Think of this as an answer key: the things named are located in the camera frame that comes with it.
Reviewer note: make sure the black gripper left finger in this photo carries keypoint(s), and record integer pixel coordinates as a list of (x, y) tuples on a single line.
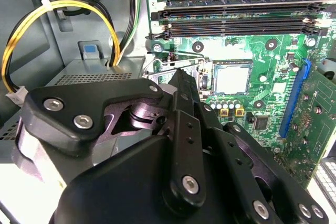
[(65, 103)]

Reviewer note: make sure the CPU with silver top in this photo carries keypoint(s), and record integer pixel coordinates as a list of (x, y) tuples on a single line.
[(232, 79)]

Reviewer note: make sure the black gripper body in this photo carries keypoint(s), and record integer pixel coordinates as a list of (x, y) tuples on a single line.
[(118, 187)]

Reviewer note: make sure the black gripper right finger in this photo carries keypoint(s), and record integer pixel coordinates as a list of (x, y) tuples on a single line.
[(231, 142)]

